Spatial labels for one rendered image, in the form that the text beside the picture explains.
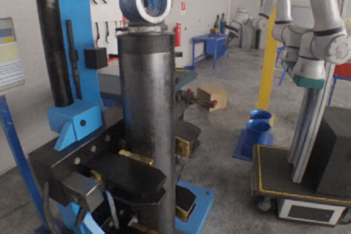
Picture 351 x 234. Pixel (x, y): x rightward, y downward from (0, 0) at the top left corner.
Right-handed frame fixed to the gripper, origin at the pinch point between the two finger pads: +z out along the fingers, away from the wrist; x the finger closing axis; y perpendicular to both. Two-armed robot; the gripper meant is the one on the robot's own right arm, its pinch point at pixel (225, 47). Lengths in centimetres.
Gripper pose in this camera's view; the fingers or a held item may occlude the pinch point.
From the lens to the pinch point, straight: 182.0
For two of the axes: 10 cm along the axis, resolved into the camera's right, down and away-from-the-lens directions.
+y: 9.0, 4.3, 0.0
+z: -4.1, 8.6, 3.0
